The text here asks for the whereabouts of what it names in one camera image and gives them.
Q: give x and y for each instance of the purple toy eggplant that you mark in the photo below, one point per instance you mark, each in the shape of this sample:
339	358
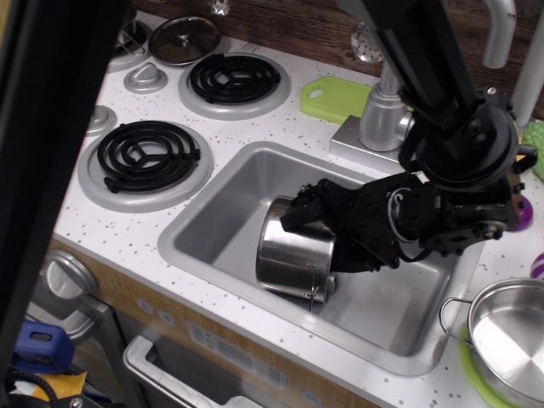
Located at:
526	216

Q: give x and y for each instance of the green cutting board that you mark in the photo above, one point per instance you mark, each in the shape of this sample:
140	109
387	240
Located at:
334	99

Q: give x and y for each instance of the purple striped toy onion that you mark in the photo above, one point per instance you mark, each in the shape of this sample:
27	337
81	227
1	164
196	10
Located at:
537	267

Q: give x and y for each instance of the silver faucet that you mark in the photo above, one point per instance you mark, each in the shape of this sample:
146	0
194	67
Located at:
375	139

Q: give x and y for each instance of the silver stove knob top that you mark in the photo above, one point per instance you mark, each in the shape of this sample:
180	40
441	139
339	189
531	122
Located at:
146	79

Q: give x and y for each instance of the back left stove burner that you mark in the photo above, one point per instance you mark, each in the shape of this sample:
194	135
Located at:
121	60

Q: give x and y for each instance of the dark glass pot lid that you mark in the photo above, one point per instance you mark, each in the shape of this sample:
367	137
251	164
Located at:
185	40

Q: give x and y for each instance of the small lidded steel pot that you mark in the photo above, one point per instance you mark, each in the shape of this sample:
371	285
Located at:
126	38

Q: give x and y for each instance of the grey metal sink basin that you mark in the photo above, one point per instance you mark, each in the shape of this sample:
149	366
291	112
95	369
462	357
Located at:
231	234

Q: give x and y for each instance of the silver dishwasher door handle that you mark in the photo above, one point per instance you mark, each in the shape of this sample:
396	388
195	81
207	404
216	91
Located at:
137	361

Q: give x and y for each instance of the stove burner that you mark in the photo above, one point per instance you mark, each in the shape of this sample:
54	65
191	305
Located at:
121	60
234	86
145	167

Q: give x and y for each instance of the blue clamp tool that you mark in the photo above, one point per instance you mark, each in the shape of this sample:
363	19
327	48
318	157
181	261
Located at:
42	348

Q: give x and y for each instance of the front right stove burner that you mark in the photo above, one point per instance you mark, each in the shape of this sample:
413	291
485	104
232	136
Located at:
145	167

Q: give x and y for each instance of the green plate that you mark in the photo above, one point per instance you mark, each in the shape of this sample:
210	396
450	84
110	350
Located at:
475	378

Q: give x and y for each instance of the green toy vegetable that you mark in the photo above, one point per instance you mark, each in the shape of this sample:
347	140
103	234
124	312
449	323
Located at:
534	136

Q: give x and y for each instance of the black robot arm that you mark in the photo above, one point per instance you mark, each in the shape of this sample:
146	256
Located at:
461	160

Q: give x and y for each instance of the hanging slotted spoon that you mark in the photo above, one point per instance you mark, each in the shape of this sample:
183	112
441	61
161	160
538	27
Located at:
364	46

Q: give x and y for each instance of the white vertical pole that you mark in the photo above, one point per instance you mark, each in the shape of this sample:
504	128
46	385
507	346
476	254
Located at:
528	52

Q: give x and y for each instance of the silver stove knob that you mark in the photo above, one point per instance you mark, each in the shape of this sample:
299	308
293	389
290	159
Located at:
102	121
146	79

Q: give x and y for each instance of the back right stove burner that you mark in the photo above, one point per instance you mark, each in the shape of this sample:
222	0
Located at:
234	86

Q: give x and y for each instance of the steel pan with handle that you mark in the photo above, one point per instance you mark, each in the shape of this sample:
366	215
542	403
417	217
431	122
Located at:
505	337

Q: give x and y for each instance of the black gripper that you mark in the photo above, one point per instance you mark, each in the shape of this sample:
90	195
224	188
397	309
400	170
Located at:
370	223

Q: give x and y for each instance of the silver oven dial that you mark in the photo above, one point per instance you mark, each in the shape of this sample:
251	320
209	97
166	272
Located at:
68	274

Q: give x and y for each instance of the silver oven door handle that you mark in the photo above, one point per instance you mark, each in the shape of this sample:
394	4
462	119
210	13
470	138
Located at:
61	301

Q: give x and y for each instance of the silver stove knob middle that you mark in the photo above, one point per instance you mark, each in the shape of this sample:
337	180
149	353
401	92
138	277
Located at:
102	121

